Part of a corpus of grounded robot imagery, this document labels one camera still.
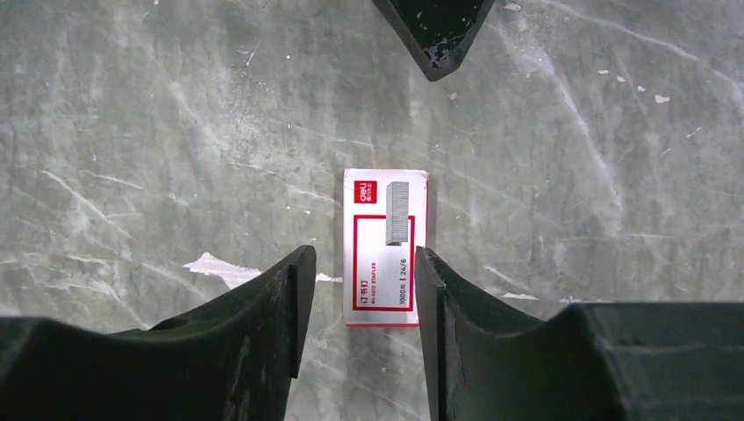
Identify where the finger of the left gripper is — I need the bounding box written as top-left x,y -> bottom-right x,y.
373,0 -> 495,82

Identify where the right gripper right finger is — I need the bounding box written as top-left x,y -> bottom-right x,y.
414,247 -> 743,420

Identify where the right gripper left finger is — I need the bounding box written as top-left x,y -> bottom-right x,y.
1,246 -> 316,420

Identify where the red white staple box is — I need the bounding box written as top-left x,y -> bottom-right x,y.
342,168 -> 429,327

